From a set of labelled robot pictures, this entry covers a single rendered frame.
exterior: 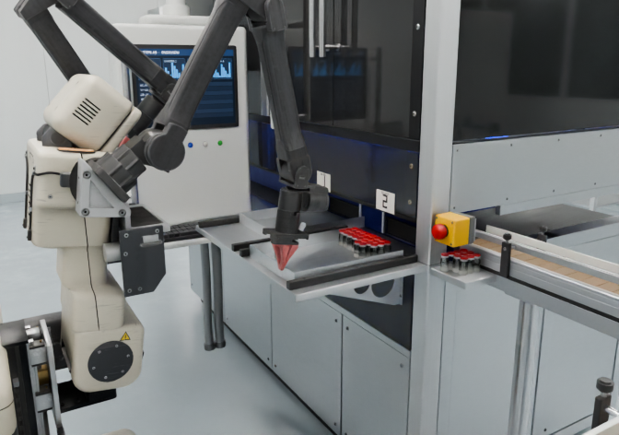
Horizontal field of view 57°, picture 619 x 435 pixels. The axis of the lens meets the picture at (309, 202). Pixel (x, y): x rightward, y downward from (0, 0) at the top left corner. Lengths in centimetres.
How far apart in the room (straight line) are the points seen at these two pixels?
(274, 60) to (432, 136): 46
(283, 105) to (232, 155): 99
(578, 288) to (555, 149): 57
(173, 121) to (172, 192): 105
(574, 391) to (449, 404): 63
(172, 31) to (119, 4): 466
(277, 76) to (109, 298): 64
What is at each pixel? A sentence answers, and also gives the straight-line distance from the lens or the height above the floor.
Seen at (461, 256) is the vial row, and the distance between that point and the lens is 152.
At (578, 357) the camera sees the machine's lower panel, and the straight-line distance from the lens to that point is 227.
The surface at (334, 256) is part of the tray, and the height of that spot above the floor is 88.
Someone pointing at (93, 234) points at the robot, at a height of 103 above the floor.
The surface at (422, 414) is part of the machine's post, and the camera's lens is 177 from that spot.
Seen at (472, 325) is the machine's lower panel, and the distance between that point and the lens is 177.
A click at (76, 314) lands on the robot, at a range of 141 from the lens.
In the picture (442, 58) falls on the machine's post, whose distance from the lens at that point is 148.
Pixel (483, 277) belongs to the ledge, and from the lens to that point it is 152.
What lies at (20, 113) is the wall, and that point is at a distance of 667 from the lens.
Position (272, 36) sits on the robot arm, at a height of 147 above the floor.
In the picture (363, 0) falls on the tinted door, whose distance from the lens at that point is 175.
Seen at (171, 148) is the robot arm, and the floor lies 124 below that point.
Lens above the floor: 141
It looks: 14 degrees down
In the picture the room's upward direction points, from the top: straight up
